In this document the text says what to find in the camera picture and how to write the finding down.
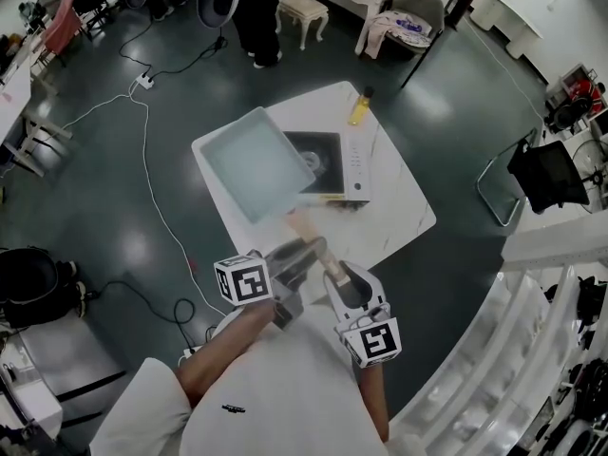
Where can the person's white shirt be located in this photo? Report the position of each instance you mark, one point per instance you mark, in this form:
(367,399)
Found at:
(275,397)

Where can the white cabinet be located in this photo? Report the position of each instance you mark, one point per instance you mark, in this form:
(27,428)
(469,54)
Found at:
(508,12)

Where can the white railing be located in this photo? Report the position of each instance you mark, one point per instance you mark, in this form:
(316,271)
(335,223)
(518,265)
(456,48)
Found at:
(499,359)

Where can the person's right forearm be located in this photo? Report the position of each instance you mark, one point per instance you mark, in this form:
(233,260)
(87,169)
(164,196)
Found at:
(373,397)

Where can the white work table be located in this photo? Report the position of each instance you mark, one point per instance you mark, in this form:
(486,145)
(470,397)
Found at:
(14,98)

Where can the pink draped chair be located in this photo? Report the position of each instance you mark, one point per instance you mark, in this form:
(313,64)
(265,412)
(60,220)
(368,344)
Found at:
(62,26)

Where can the white power strip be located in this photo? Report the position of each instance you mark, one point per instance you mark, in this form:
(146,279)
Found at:
(145,80)
(191,355)

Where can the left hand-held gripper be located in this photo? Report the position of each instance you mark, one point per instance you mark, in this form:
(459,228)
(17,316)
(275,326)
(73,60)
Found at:
(244,280)

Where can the yellow oil bottle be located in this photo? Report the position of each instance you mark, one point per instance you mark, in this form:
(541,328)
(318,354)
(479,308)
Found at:
(360,109)

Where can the grey chair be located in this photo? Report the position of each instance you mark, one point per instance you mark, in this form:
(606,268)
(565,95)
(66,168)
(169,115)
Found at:
(427,7)

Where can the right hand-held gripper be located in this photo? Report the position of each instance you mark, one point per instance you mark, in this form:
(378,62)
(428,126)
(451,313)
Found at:
(375,342)

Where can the person's left forearm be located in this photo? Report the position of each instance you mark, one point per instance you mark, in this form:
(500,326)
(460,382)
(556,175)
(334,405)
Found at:
(223,349)

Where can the white induction cooktop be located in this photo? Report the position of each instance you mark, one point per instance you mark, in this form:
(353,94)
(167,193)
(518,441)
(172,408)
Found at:
(356,169)

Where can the pale clothes pile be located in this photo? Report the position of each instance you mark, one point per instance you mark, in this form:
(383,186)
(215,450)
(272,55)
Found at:
(385,29)

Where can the metal frame chair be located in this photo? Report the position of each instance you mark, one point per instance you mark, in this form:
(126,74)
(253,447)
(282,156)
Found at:
(494,207)

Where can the white stool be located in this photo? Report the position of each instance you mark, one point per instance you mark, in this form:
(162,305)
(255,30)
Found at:
(301,10)

